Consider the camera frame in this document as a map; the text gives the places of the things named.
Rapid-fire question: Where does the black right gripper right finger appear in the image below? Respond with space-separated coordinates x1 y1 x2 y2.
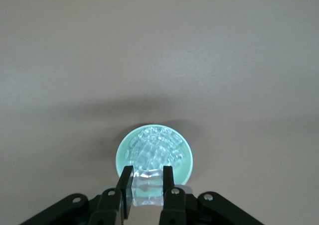
159 165 187 225

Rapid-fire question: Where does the pale green ceramic bowl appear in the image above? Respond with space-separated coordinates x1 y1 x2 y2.
116 123 194 186

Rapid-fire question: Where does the single clear ice cube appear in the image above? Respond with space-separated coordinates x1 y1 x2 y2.
130 169 166 208

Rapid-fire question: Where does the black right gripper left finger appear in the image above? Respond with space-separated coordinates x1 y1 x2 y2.
88 165 134 225

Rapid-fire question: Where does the pile of clear ice cubes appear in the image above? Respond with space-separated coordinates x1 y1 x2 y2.
124 126 187 172

